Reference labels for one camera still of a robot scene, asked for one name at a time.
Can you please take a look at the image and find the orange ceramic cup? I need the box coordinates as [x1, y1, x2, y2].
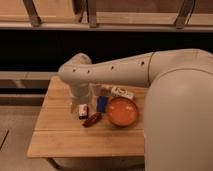
[106, 97, 139, 127]

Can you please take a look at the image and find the dark red brown object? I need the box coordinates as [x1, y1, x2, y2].
[83, 112, 102, 127]

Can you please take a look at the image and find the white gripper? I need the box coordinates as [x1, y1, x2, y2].
[70, 83, 91, 113]

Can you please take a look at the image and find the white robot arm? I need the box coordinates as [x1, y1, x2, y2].
[58, 49, 213, 171]

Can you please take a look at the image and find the blue rectangular block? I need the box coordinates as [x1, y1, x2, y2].
[96, 96, 108, 113]

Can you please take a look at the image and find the wooden table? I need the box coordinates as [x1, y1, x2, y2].
[27, 76, 147, 158]

